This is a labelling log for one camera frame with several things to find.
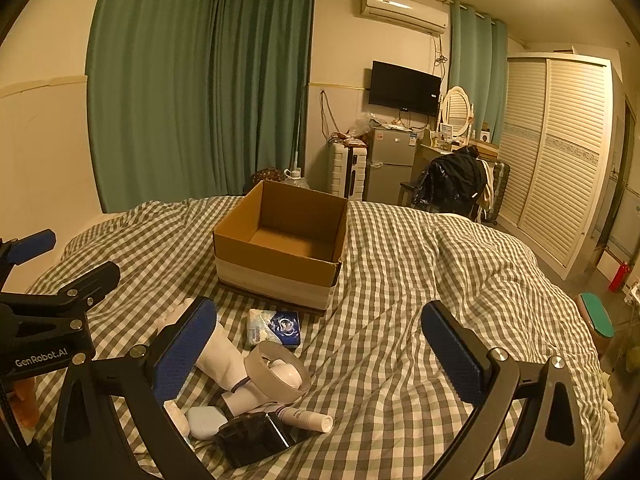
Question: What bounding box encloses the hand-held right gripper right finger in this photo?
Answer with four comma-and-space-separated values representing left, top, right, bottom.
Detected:
421, 300, 586, 480

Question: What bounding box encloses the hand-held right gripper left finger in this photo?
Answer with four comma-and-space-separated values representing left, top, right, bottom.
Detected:
50, 296, 218, 480

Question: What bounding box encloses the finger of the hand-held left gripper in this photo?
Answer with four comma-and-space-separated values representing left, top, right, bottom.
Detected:
0, 229, 57, 281
0, 261, 121, 314

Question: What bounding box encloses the white socks bundle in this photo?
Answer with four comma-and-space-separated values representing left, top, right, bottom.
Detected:
159, 299, 266, 411

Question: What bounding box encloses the small white rounded case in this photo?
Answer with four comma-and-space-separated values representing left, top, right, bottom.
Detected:
187, 406, 227, 441

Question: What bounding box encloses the beige tape roll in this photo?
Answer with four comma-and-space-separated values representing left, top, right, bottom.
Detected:
244, 341, 311, 404

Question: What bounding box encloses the blue white tissue packet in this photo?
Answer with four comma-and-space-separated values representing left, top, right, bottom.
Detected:
247, 308, 303, 350

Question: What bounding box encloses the black glossy phone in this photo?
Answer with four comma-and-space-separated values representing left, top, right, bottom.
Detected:
215, 412, 297, 469

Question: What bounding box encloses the white cream tube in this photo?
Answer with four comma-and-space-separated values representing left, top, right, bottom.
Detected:
272, 406, 334, 433

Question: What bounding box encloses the cardboard box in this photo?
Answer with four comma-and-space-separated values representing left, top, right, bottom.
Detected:
212, 179, 349, 312

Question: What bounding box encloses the person's left hand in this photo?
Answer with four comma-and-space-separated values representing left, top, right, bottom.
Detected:
12, 375, 42, 428

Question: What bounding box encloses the green checkered blanket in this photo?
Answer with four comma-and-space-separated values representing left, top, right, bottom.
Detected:
25, 195, 621, 480

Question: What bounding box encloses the green topped stool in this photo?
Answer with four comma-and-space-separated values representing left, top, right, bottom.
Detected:
577, 292, 615, 357

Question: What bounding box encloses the wooden chair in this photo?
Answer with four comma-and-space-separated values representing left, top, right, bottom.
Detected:
398, 180, 426, 207

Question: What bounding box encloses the dark suitcase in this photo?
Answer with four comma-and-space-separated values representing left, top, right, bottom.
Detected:
481, 160, 511, 224

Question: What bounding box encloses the black jacket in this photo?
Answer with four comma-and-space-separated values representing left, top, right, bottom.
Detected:
412, 146, 489, 212

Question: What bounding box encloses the red fire extinguisher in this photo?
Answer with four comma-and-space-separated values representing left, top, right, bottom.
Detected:
607, 260, 630, 293

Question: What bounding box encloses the floral patterned bag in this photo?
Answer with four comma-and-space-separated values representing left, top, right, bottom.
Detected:
250, 167, 286, 187

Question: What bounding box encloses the grey small fridge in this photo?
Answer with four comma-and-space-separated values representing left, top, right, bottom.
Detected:
364, 127, 417, 204

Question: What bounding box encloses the wooden dressing table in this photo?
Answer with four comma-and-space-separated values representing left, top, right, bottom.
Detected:
417, 139, 501, 162

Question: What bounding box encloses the clear water jug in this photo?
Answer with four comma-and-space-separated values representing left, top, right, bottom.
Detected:
283, 166, 307, 192

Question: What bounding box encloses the white suitcase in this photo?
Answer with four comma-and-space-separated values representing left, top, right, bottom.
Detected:
327, 142, 369, 200

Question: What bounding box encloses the wide green curtain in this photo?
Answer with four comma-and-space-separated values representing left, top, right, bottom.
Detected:
85, 0, 318, 214

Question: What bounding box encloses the white louvred wardrobe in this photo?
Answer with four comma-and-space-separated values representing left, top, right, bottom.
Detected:
499, 52, 614, 269

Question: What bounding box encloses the white oval mirror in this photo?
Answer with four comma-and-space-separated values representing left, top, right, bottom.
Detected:
442, 86, 474, 139

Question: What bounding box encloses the clear plastic bag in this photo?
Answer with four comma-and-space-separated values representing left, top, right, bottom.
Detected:
350, 112, 373, 140

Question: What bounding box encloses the narrow green curtain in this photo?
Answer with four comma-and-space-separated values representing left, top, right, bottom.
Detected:
447, 0, 509, 147

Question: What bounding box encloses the white air conditioner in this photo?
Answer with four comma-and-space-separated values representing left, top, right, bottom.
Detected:
358, 0, 449, 37

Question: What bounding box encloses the black wall television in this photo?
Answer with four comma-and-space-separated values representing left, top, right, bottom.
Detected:
370, 60, 443, 116

